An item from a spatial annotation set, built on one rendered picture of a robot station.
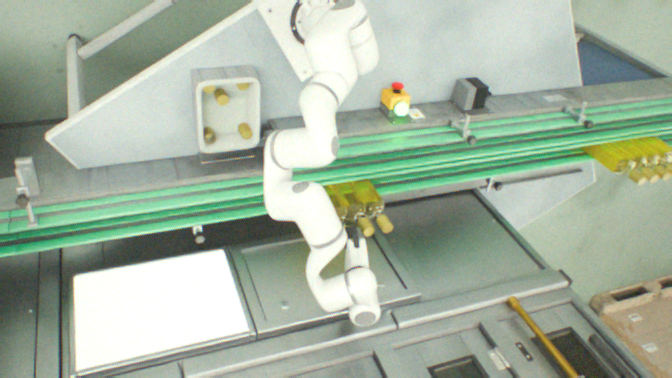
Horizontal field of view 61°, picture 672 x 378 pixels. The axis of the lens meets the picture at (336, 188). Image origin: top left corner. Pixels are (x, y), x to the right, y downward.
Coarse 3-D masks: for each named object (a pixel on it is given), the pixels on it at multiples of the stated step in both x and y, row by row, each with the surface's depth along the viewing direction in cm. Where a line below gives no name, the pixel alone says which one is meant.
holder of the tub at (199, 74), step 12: (192, 72) 155; (204, 72) 155; (216, 72) 156; (228, 72) 157; (240, 72) 157; (252, 72) 158; (192, 84) 158; (204, 156) 171; (216, 156) 171; (228, 156) 172; (240, 156) 173; (252, 156) 173
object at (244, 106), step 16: (208, 80) 151; (224, 80) 152; (240, 80) 154; (256, 80) 156; (208, 96) 161; (240, 96) 165; (256, 96) 158; (208, 112) 164; (224, 112) 166; (240, 112) 168; (256, 112) 161; (224, 128) 169; (256, 128) 164; (208, 144) 165; (224, 144) 166; (240, 144) 167; (256, 144) 167
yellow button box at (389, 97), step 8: (392, 88) 183; (384, 96) 182; (392, 96) 178; (400, 96) 179; (408, 96) 180; (384, 104) 183; (392, 104) 179; (408, 104) 181; (384, 112) 183; (392, 112) 181
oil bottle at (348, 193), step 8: (336, 184) 172; (344, 184) 172; (352, 184) 172; (344, 192) 168; (352, 192) 169; (344, 200) 166; (352, 200) 166; (360, 200) 166; (352, 208) 163; (360, 208) 164; (352, 216) 164
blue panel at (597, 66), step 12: (588, 48) 255; (600, 48) 256; (588, 60) 243; (600, 60) 244; (612, 60) 245; (588, 72) 232; (600, 72) 233; (612, 72) 234; (624, 72) 235; (636, 72) 237; (588, 84) 222
